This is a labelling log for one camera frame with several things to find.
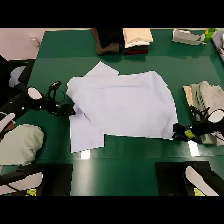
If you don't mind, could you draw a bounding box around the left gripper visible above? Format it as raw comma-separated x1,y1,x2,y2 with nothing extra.
49,101,77,117

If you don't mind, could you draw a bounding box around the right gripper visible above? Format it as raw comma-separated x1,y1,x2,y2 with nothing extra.
172,122,198,142

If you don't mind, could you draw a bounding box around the white shirt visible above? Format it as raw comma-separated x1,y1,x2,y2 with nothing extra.
65,60,179,154

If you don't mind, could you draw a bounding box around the beige garment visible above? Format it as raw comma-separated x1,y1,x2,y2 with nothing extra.
182,84,201,108

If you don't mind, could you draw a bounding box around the grey garment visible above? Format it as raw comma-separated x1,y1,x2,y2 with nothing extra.
191,80,224,147

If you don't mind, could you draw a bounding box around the pale green garment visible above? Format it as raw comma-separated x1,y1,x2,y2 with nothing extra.
0,123,45,167

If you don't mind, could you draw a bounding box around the brown garment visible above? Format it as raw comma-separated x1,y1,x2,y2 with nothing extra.
95,40,122,56

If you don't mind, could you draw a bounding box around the black garment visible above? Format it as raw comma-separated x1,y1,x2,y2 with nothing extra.
91,28,125,48

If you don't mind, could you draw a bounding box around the red garment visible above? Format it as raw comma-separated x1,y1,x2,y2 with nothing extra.
124,47,150,56

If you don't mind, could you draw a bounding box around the white garment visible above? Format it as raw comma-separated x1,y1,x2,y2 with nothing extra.
172,28,206,46

